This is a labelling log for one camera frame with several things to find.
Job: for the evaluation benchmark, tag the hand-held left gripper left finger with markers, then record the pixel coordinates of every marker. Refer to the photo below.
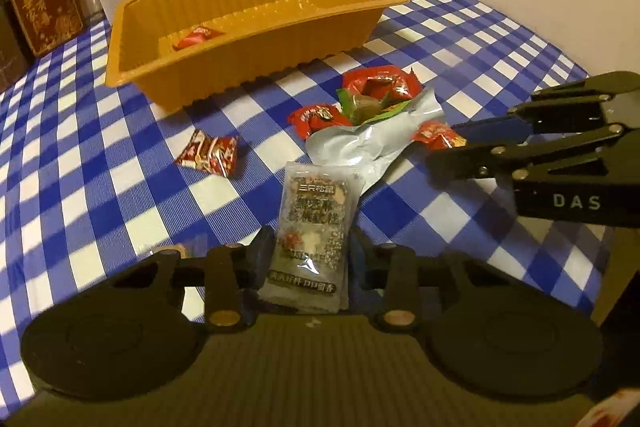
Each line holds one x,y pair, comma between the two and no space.
261,249

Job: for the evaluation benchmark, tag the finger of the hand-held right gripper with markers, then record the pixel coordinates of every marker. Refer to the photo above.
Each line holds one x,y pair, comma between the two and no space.
460,159
500,128

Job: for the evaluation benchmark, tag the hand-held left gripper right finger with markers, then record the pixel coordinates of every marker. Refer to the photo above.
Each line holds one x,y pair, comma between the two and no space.
358,252

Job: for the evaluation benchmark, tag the clear dark snack packet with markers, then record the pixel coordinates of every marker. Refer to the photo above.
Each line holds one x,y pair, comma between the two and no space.
310,237

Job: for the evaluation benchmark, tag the silver snack bag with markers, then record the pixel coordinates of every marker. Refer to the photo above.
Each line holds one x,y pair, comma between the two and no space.
360,142

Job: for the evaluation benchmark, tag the large red snack packet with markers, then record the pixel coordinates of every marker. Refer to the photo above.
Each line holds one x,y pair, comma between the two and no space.
382,83

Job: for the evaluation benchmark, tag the red white striped snack packet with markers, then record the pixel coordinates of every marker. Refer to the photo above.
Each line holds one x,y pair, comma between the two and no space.
207,152

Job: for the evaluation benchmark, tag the orange plastic tray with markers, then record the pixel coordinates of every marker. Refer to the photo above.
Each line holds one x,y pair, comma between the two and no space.
240,27

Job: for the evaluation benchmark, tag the blue checkered tablecloth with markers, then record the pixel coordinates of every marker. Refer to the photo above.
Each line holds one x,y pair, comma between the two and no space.
75,132

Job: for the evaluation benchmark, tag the brown tin box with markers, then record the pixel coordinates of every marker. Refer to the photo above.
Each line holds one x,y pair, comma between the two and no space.
10,52

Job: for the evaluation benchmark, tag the dark red tin box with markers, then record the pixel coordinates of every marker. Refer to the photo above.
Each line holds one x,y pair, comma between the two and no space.
45,7

